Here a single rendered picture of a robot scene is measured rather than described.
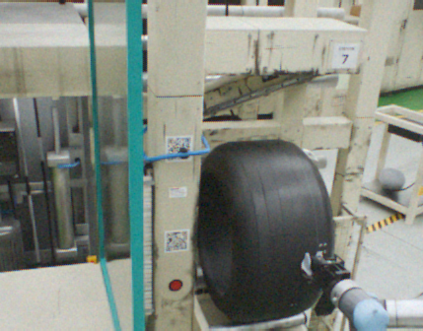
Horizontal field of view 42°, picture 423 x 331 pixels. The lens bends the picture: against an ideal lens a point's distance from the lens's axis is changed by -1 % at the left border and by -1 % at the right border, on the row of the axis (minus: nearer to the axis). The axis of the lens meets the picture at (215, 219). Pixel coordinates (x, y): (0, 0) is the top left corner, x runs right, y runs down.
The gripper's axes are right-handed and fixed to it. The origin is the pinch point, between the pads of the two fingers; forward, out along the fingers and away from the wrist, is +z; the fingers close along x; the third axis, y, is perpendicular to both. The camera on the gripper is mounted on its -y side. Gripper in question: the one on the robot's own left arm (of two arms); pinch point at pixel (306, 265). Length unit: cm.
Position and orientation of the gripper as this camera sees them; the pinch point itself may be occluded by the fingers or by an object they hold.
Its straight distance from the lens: 156.5
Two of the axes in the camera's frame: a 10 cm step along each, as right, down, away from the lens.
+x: -9.6, 0.9, -2.8
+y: 0.2, -9.3, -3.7
